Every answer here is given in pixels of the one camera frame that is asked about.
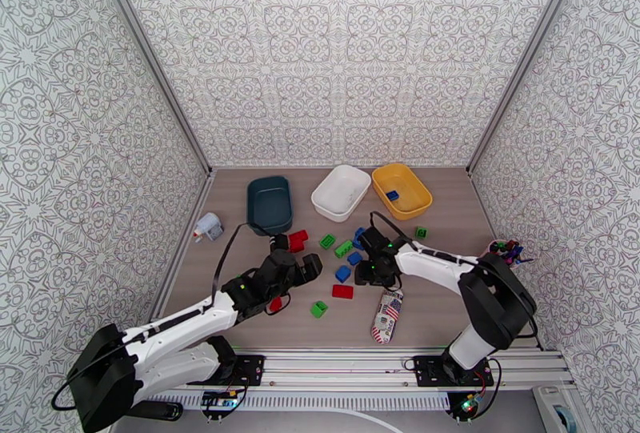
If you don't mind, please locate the dark teal plastic bin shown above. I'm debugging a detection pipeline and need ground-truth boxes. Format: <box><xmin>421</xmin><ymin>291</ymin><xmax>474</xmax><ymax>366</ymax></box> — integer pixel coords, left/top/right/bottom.
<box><xmin>246</xmin><ymin>175</ymin><xmax>294</xmax><ymax>238</ymax></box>

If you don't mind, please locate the white plastic bin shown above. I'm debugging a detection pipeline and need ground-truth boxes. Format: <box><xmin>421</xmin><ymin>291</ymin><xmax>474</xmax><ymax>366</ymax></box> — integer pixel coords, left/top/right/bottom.
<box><xmin>310</xmin><ymin>164</ymin><xmax>372</xmax><ymax>223</ymax></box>

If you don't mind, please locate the yellow plastic bin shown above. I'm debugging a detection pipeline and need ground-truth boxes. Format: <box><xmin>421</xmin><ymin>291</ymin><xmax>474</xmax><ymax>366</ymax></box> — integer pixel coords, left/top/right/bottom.
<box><xmin>370</xmin><ymin>162</ymin><xmax>434</xmax><ymax>222</ymax></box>

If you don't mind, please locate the white grey glue bottle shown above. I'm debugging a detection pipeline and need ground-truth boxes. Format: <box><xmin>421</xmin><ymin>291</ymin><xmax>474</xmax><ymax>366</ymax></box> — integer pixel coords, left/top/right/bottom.
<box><xmin>194</xmin><ymin>212</ymin><xmax>225</xmax><ymax>244</ymax></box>

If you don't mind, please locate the small circuit board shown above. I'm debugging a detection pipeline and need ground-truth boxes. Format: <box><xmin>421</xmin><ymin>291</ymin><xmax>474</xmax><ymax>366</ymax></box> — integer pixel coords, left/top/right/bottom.
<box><xmin>455</xmin><ymin>395</ymin><xmax>485</xmax><ymax>418</ymax></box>
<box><xmin>199</xmin><ymin>390</ymin><xmax>240</xmax><ymax>411</ymax></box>

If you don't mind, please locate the black flat device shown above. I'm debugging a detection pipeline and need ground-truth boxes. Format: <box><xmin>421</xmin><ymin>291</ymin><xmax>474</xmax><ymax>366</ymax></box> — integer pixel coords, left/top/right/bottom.
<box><xmin>142</xmin><ymin>400</ymin><xmax>185</xmax><ymax>423</ymax></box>

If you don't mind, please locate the grey box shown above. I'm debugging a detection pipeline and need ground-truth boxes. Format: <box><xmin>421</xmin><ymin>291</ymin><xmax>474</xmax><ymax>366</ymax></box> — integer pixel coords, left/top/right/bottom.
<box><xmin>532</xmin><ymin>385</ymin><xmax>583</xmax><ymax>433</ymax></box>

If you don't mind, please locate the blue tape roll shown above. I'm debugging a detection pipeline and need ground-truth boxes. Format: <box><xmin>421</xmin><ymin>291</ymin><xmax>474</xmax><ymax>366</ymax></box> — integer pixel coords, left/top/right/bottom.
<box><xmin>555</xmin><ymin>406</ymin><xmax>576</xmax><ymax>433</ymax></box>

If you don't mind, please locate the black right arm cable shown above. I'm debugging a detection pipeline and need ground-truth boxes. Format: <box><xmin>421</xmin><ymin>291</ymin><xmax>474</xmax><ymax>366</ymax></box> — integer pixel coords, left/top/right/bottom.
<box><xmin>370</xmin><ymin>211</ymin><xmax>543</xmax><ymax>350</ymax></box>

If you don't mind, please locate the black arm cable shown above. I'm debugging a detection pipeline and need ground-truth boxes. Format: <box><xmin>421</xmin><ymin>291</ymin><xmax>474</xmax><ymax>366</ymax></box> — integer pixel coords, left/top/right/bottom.
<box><xmin>370</xmin><ymin>211</ymin><xmax>543</xmax><ymax>350</ymax></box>
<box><xmin>210</xmin><ymin>223</ymin><xmax>275</xmax><ymax>307</ymax></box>

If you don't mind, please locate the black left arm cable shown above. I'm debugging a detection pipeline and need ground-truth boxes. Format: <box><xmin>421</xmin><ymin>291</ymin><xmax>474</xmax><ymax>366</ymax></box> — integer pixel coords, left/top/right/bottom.
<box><xmin>210</xmin><ymin>223</ymin><xmax>275</xmax><ymax>307</ymax></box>

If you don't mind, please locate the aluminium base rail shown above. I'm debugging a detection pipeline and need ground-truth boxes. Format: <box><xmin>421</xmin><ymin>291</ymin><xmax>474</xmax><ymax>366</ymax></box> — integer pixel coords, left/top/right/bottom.
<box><xmin>150</xmin><ymin>346</ymin><xmax>574</xmax><ymax>393</ymax></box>

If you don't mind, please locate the aluminium table edge rail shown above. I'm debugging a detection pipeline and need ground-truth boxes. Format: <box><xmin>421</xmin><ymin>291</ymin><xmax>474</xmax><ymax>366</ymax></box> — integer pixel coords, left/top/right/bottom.
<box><xmin>466</xmin><ymin>168</ymin><xmax>547</xmax><ymax>351</ymax></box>
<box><xmin>149</xmin><ymin>168</ymin><xmax>217</xmax><ymax>320</ymax></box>

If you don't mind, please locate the white slotted cable duct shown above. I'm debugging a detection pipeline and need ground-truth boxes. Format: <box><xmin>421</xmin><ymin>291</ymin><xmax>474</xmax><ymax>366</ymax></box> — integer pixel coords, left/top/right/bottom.
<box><xmin>150</xmin><ymin>391</ymin><xmax>451</xmax><ymax>410</ymax></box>

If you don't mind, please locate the aluminium frame post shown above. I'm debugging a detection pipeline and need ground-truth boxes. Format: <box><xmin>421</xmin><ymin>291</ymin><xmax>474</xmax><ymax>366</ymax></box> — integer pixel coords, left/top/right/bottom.
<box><xmin>85</xmin><ymin>0</ymin><xmax>215</xmax><ymax>175</ymax></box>
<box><xmin>466</xmin><ymin>0</ymin><xmax>586</xmax><ymax>175</ymax></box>

